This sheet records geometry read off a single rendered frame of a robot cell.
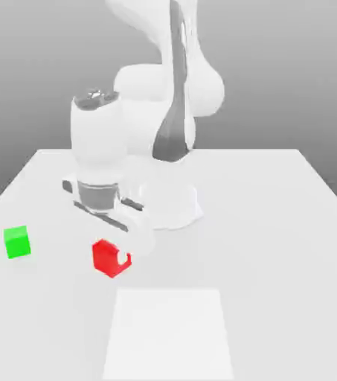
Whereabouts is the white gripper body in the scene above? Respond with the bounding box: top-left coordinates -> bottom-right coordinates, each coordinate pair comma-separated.
71,199 -> 156,257

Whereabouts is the small red cube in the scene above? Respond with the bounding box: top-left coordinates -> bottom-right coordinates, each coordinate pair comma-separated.
92,237 -> 133,280

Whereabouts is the small green cube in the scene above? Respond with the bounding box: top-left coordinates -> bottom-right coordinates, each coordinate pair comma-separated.
3,225 -> 33,260

